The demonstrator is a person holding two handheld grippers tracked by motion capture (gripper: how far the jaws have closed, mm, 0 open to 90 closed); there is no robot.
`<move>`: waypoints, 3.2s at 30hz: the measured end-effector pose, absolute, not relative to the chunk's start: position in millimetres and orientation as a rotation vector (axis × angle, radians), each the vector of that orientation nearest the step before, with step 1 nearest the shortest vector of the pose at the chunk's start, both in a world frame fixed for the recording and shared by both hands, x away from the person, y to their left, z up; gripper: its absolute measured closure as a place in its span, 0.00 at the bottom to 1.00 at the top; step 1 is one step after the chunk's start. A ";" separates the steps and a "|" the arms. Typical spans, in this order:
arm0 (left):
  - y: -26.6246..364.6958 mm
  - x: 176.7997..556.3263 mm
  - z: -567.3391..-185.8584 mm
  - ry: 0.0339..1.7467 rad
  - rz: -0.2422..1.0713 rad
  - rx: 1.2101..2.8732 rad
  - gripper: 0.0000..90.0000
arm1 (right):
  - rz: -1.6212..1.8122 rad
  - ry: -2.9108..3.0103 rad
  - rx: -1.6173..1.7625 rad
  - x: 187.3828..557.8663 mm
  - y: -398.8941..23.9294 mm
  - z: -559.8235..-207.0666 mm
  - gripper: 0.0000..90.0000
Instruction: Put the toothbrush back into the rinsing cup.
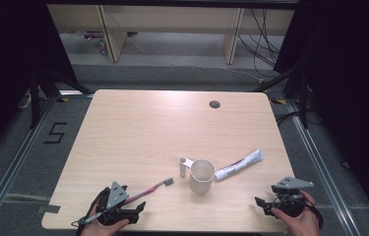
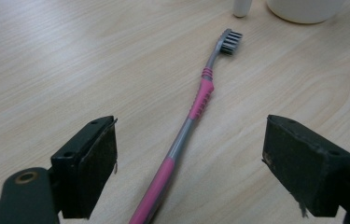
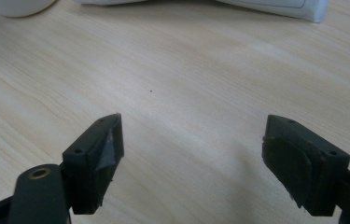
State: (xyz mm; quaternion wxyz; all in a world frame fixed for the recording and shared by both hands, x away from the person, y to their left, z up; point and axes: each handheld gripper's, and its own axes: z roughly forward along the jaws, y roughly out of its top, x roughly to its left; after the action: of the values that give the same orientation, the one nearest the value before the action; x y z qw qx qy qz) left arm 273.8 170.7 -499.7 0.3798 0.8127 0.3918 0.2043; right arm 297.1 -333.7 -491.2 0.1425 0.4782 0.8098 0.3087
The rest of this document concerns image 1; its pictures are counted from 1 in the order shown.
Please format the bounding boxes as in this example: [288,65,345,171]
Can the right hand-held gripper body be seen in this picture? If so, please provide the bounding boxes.
[271,176,314,218]

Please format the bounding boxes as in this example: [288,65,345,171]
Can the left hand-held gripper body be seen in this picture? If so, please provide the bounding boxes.
[95,181,141,227]

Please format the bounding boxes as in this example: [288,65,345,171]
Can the pink toothbrush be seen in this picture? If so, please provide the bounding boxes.
[124,177,175,205]

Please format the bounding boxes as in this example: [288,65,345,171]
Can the white toothpaste tube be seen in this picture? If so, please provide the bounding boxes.
[214,148,265,182]

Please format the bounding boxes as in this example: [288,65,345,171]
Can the white cup with holder handle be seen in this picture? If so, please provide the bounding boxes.
[178,156,216,195]

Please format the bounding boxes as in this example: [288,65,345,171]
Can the person's right hand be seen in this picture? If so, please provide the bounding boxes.
[270,190,323,236]

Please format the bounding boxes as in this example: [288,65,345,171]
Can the person's left hand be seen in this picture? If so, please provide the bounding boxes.
[80,209,131,236]

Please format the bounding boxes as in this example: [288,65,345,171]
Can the grey tape strip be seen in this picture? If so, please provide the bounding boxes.
[36,204,62,214]

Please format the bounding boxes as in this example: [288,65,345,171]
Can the black metal stand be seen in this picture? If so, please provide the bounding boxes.
[29,66,93,130]
[253,61,310,130]

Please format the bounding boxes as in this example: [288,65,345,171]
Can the black curtain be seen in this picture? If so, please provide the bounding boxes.
[0,0,80,165]
[274,0,369,227]

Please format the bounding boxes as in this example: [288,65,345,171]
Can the light wooden desk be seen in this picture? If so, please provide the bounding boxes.
[47,4,296,66]

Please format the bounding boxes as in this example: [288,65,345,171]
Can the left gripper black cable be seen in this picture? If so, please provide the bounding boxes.
[71,187,111,236]

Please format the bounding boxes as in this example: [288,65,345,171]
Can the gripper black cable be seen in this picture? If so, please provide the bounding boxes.
[275,193,325,230]
[71,187,111,236]

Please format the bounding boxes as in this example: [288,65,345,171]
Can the aluminium floor rail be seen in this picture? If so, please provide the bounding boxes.
[284,97,355,236]
[0,95,58,236]

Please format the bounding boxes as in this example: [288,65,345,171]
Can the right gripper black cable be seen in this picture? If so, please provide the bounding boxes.
[275,193,325,230]

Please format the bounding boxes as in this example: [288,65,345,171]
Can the white floor cable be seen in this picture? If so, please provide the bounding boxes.
[17,90,32,111]

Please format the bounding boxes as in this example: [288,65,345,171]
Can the bundle of black cables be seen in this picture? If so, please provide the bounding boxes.
[237,8,285,79]

